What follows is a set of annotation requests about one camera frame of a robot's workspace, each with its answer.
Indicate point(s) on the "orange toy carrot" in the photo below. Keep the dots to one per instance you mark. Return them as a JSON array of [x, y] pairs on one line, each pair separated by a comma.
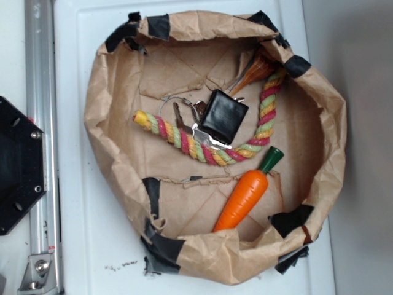
[[247, 192]]

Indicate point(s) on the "aluminium extrusion rail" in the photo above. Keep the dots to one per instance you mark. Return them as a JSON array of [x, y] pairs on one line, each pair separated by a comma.
[[45, 223]]

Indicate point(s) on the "metal corner bracket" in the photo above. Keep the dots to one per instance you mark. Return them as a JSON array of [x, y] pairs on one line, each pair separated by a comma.
[[39, 276]]

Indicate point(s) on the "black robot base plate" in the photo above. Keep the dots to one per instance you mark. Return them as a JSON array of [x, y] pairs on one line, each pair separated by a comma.
[[22, 166]]

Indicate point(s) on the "white plastic tray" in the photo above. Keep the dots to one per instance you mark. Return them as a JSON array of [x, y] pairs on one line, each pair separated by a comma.
[[102, 253]]

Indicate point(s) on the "brown paper bag bin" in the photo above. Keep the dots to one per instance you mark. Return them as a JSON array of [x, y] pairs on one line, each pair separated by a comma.
[[172, 188]]

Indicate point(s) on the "black square box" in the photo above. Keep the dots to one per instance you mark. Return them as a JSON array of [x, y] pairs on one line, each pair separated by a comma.
[[222, 117]]

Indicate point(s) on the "orange striped seashell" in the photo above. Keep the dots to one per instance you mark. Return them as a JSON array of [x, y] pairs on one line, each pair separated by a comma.
[[260, 67]]

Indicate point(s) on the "silver keys on ring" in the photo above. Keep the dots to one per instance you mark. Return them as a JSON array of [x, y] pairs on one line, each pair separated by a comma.
[[194, 131]]

